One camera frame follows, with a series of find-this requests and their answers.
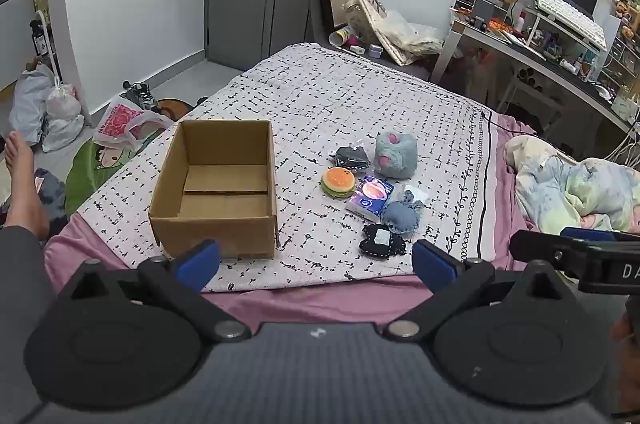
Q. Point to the black dotted fabric pouch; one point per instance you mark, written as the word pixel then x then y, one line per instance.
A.
pixel 382 241

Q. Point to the person's bare foot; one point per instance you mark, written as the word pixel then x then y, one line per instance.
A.
pixel 22 184

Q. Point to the burger squishy toy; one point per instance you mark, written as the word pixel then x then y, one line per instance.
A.
pixel 339 182

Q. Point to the person's right hand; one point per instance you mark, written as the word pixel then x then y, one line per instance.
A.
pixel 628 330

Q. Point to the pink bedsheet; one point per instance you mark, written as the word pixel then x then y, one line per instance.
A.
pixel 310 304

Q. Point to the white black patterned blanket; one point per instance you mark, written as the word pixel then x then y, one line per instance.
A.
pixel 325 104

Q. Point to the blue denim plush cushion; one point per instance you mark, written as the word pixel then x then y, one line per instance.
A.
pixel 401 216

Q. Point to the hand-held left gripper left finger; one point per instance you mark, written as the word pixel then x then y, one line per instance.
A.
pixel 197 265

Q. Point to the white desk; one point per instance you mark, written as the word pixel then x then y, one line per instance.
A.
pixel 500 42

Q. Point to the person's grey trouser leg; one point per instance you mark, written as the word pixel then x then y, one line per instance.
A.
pixel 22 284

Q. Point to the grey pink plush toy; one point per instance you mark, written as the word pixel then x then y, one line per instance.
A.
pixel 397 154

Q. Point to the pastel tie-dye quilt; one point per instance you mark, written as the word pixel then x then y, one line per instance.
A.
pixel 575 189

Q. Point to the brown cardboard box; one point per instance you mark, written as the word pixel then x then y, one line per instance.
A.
pixel 220 199

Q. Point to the white plastic bags pile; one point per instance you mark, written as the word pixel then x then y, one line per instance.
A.
pixel 45 109

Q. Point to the paper cup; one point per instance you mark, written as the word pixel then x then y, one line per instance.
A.
pixel 340 37

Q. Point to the red white plastic bag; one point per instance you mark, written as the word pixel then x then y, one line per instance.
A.
pixel 120 124

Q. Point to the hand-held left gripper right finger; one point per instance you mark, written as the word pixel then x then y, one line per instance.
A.
pixel 433 266

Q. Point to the glass jar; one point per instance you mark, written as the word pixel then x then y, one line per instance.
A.
pixel 354 10

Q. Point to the blue purple tissue packet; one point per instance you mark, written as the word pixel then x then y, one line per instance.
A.
pixel 370 198

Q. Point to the green leaf rug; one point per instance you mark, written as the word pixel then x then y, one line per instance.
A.
pixel 87 174

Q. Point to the white monitor riser shelf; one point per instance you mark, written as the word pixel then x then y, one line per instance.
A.
pixel 545 22

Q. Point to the clear plastic packet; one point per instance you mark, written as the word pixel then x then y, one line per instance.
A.
pixel 417 194

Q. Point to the black packaged face mask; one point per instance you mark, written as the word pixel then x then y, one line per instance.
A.
pixel 351 158

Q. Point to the blue tie-dye rug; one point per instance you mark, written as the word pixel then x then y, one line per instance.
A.
pixel 50 196

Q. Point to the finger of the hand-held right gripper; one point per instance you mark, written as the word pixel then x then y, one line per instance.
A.
pixel 590 231
pixel 545 249

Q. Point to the brown round mat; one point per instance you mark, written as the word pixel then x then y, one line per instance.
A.
pixel 175 108

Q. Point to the black sneakers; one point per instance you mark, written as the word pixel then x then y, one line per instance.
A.
pixel 142 94

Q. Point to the white keyboard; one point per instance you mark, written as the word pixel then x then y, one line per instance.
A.
pixel 570 17

